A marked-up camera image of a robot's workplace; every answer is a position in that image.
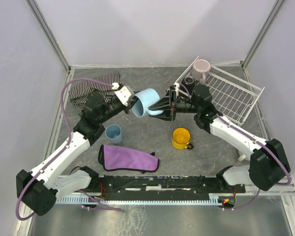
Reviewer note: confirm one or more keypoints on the white speckled mug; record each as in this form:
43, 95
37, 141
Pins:
242, 157

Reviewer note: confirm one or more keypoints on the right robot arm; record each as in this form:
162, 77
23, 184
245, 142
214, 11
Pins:
268, 164

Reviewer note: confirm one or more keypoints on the purple cloth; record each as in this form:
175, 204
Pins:
114, 158

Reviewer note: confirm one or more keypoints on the pink mug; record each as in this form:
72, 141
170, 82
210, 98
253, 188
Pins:
200, 70

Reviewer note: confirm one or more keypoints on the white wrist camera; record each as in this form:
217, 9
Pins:
177, 89
123, 93

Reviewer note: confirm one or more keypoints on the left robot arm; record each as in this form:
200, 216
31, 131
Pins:
37, 188

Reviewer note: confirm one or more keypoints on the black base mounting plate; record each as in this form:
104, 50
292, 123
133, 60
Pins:
154, 188

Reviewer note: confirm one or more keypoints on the yellow mug black handle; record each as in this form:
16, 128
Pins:
181, 139

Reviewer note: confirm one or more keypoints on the small blue tumbler cup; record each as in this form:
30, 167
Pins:
114, 134

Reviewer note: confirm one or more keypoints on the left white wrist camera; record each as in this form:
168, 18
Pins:
123, 93

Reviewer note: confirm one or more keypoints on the black cup white interior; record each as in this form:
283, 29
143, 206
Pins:
189, 83

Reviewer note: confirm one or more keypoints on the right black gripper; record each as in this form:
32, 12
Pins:
173, 106

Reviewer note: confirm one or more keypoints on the striped cloth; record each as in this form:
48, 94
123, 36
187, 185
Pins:
78, 93

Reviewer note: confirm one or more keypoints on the white wire dish rack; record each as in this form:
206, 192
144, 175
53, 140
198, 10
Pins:
232, 92

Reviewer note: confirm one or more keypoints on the light blue mug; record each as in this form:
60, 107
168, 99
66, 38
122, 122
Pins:
146, 98

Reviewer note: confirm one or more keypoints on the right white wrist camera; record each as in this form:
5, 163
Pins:
177, 89

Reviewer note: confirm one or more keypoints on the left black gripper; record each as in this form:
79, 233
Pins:
129, 105

